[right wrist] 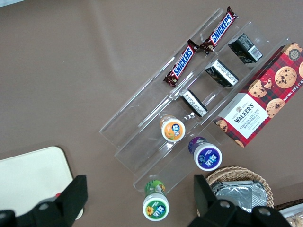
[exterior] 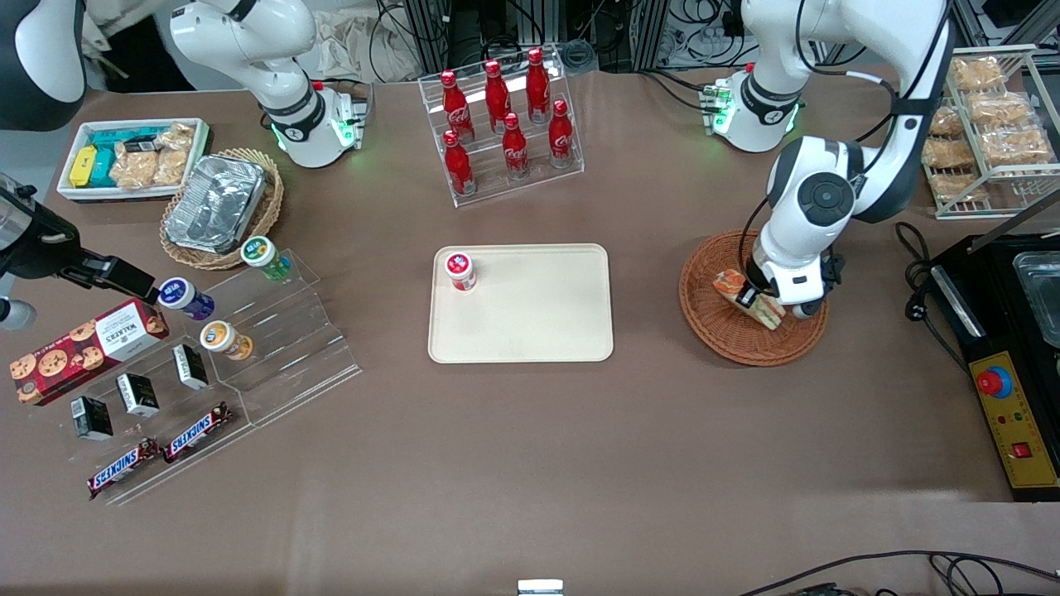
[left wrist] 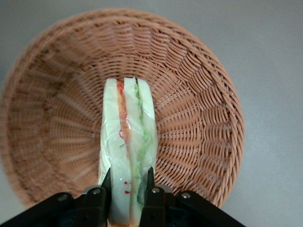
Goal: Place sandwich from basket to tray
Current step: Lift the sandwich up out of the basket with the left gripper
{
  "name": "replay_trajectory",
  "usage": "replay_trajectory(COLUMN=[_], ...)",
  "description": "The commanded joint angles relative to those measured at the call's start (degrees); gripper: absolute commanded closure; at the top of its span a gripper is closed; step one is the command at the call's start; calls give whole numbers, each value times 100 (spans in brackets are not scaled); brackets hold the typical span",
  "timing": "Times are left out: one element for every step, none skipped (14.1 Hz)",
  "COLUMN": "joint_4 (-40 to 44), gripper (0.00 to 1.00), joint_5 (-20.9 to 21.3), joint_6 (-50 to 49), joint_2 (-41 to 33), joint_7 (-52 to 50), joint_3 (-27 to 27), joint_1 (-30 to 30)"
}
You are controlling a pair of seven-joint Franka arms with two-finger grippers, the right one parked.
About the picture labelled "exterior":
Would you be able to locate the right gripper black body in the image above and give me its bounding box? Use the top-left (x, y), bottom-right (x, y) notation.
top-left (0, 189), bottom-right (85, 282)

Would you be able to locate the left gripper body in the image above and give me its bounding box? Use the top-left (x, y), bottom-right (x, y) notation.
top-left (744, 252), bottom-right (848, 308)

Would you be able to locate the triangular sandwich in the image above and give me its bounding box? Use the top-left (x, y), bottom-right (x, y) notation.
top-left (712, 269), bottom-right (786, 330)

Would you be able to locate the brown wicker basket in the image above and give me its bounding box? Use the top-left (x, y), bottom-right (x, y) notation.
top-left (678, 229), bottom-right (830, 367)

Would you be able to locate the aluminium foil tray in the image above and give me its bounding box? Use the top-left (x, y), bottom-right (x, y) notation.
top-left (164, 154), bottom-right (267, 254)

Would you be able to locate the light wicker basket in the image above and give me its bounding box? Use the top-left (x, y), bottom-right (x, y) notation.
top-left (160, 148), bottom-right (284, 272)

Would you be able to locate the beige plastic tray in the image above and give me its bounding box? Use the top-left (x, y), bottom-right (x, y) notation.
top-left (427, 243), bottom-right (614, 364)

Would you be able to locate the metal tray in machine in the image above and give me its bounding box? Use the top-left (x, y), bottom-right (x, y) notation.
top-left (1012, 252), bottom-right (1060, 348)

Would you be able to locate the white plastic bin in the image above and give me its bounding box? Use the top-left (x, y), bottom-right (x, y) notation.
top-left (55, 118), bottom-right (213, 204)

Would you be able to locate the purple lid jar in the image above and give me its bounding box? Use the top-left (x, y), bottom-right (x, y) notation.
top-left (157, 277), bottom-right (215, 322)

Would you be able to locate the red Walkers shortbread box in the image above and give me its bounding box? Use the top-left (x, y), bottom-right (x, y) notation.
top-left (9, 298), bottom-right (170, 406)

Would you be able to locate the cracker snack bag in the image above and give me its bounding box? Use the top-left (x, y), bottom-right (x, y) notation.
top-left (154, 123), bottom-right (196, 186)
top-left (110, 149), bottom-right (160, 190)

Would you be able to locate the small black box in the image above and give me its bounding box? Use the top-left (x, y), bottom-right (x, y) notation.
top-left (172, 344), bottom-right (210, 391)
top-left (115, 372), bottom-right (161, 418)
top-left (70, 396), bottom-right (114, 440)

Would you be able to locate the orange lid jar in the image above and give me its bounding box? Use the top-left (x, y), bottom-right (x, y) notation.
top-left (200, 320), bottom-right (254, 361)

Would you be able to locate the green lid jar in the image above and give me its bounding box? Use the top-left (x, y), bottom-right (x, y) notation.
top-left (240, 235), bottom-right (293, 281)

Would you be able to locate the clear acrylic stepped shelf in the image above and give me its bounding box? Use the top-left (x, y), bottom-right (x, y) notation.
top-left (161, 248), bottom-right (363, 428)
top-left (12, 306), bottom-right (253, 507)

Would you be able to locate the Snickers bar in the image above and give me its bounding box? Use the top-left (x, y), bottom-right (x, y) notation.
top-left (162, 401), bottom-right (233, 464)
top-left (87, 438), bottom-right (161, 501)

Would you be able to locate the black machine with yellow panel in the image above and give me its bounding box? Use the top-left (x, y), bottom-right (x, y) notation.
top-left (927, 190), bottom-right (1060, 503)

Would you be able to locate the person in beige clothing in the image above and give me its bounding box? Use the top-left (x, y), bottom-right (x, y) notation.
top-left (83, 0), bottom-right (179, 79)

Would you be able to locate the red cola bottle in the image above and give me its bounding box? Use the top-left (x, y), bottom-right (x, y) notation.
top-left (440, 70), bottom-right (475, 143)
top-left (527, 47), bottom-right (552, 123)
top-left (484, 60), bottom-right (513, 133)
top-left (502, 113), bottom-right (531, 180)
top-left (548, 99), bottom-right (576, 169)
top-left (442, 130), bottom-right (477, 196)

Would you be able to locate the clear acrylic bottle rack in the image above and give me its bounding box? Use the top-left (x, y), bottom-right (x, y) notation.
top-left (418, 46), bottom-right (585, 208)

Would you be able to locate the red lid white jar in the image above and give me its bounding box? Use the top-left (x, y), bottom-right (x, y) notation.
top-left (445, 250), bottom-right (478, 292)

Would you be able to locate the dark equipment rack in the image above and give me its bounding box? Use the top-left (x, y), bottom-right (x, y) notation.
top-left (373, 0), bottom-right (746, 79)

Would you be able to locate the black power cable with plug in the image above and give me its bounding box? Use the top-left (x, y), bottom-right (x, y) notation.
top-left (894, 222), bottom-right (974, 373)

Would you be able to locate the black cable bundle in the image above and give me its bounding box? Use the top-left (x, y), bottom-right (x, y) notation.
top-left (638, 66), bottom-right (721, 117)

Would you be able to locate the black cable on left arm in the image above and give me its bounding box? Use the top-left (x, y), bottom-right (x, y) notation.
top-left (741, 0), bottom-right (953, 274)

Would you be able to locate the white wire rack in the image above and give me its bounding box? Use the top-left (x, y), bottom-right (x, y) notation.
top-left (921, 46), bottom-right (1060, 221)

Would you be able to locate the black floor cable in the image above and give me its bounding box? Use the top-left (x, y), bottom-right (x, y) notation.
top-left (737, 550), bottom-right (1060, 596)

